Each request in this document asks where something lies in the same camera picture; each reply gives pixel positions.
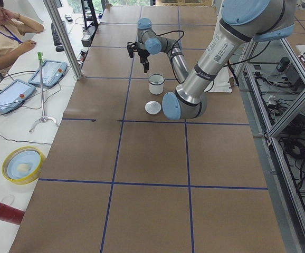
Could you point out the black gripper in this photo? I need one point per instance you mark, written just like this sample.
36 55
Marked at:
142 54

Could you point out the white round cup lid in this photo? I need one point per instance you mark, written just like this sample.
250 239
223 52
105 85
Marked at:
152 107

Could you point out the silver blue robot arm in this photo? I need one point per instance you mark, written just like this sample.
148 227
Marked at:
240 22

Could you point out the white enamel cup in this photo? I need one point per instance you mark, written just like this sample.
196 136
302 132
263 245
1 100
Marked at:
156 84

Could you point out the black computer mouse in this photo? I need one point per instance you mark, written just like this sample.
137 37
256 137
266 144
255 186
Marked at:
59 48

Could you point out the black keyboard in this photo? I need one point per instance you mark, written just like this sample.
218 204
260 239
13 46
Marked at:
55 35

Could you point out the far blue teach pendant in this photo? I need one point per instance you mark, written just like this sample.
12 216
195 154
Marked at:
52 72

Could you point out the blue teach pendant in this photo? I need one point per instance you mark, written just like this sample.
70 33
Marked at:
12 96
52 72

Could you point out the metal stand with green clip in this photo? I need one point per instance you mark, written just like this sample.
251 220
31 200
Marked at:
44 118

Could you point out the brown paper table cover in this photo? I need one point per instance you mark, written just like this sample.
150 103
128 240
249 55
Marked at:
117 179

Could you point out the near blue teach pendant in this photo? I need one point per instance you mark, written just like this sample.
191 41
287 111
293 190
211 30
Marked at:
12 96

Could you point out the black power adapter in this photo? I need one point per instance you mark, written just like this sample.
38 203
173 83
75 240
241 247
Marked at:
283 64

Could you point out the seated person beige shirt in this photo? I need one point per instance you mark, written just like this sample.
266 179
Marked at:
12 27

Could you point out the yellow rimmed blue bowl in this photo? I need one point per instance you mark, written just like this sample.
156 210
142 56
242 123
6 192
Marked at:
23 165

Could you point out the red cylindrical tube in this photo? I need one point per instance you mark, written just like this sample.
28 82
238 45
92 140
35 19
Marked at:
11 214

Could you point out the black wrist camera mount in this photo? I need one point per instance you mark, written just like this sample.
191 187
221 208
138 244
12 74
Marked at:
132 48

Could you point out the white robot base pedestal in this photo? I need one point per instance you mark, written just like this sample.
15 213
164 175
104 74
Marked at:
222 82

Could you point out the aluminium frame post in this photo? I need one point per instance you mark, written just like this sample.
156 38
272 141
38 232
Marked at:
56 20

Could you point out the aluminium frame rail structure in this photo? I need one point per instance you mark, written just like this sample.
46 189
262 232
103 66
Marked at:
278 103

